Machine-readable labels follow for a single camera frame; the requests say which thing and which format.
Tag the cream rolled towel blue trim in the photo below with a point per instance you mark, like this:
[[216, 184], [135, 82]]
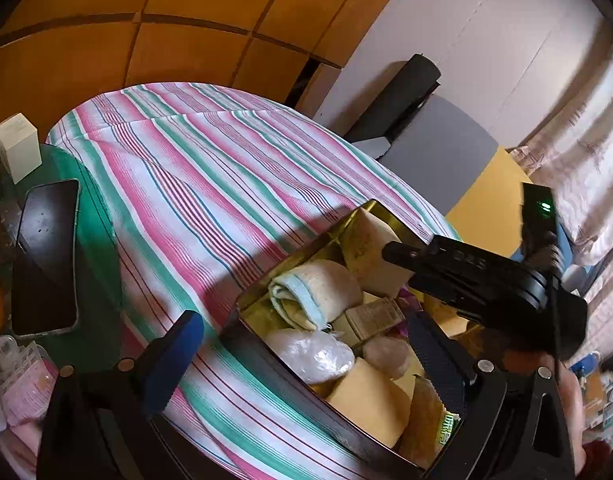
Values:
[[331, 285]]

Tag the pink white packet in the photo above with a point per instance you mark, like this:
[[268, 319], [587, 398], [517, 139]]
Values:
[[26, 385]]

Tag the tan packet green label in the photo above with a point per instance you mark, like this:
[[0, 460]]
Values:
[[421, 425]]

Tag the green glass side table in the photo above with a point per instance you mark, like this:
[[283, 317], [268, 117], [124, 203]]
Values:
[[99, 260]]

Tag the white crumpled plastic bag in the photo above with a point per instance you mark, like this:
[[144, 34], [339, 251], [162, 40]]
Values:
[[311, 355]]

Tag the large beige paper packet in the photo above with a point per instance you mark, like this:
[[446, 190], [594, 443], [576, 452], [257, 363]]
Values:
[[371, 250]]

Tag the pale patterned curtain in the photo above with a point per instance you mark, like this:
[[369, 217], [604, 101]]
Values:
[[586, 160]]

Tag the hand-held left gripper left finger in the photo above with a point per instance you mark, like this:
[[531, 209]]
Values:
[[174, 360]]

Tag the person's right hand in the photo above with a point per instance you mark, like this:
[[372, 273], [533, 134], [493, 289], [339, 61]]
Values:
[[569, 400]]

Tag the pale green carton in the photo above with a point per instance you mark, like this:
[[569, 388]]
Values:
[[19, 147]]

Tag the gold tin box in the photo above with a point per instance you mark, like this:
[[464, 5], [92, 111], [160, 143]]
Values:
[[331, 247]]

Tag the striped bedsheet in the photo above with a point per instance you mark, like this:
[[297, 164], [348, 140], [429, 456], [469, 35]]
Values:
[[186, 160]]

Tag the grey yellow blue stool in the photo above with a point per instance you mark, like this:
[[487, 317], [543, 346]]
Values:
[[451, 145]]

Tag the pale pink pouch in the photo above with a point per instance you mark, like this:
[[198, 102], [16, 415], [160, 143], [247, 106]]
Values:
[[386, 355]]

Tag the black rolled mat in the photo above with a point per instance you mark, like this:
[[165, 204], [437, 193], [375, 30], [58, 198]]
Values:
[[406, 90]]

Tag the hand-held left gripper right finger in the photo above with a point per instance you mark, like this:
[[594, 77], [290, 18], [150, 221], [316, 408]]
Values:
[[434, 360]]

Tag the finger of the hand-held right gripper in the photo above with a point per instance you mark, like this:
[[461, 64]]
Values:
[[451, 295], [436, 257]]

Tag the black smartphone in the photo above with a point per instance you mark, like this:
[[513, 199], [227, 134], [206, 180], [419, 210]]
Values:
[[46, 260]]

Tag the small beige printed packet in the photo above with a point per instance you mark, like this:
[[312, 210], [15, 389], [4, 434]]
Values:
[[374, 317]]

